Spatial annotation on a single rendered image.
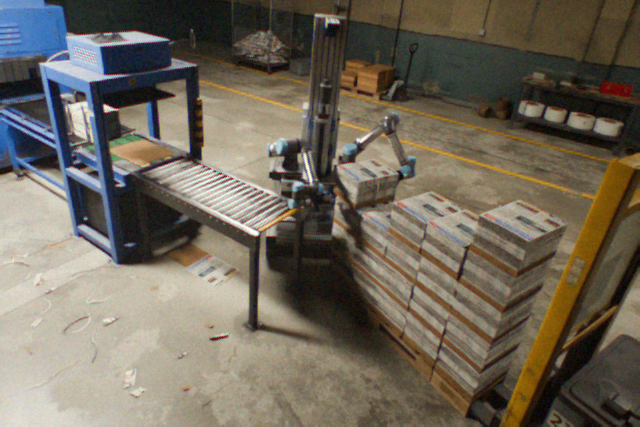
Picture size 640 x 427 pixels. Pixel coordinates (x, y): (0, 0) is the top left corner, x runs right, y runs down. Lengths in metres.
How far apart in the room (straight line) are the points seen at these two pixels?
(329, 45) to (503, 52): 6.15
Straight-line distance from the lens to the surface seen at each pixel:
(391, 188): 3.30
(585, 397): 2.41
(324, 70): 3.62
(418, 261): 2.83
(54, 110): 4.03
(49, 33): 5.84
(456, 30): 9.61
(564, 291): 2.09
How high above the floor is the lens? 2.38
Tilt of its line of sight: 27 degrees down
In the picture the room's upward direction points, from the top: 5 degrees clockwise
